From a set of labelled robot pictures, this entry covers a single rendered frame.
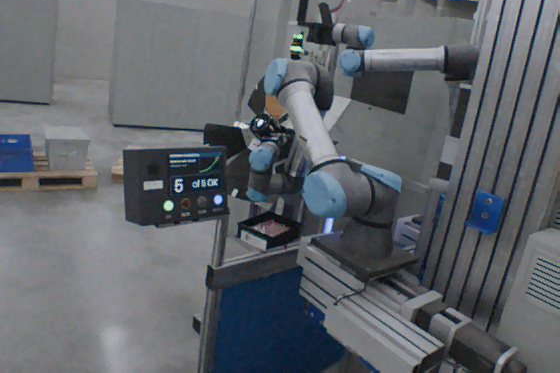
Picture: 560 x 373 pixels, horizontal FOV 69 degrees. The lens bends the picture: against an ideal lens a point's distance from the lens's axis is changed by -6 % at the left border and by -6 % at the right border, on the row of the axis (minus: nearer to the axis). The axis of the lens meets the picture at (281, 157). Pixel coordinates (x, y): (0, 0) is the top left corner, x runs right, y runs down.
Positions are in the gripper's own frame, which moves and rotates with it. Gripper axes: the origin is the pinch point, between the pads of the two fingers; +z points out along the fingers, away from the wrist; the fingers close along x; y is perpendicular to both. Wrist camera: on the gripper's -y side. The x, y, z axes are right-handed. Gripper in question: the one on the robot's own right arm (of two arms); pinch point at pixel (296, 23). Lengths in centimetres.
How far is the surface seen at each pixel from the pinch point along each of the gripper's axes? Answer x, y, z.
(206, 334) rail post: -61, 105, -29
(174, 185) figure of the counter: -80, 50, -30
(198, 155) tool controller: -72, 43, -29
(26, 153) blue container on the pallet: 4, 132, 286
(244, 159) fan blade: -13, 60, 7
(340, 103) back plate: 41, 33, -4
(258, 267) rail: -43, 84, -32
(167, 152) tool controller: -81, 42, -27
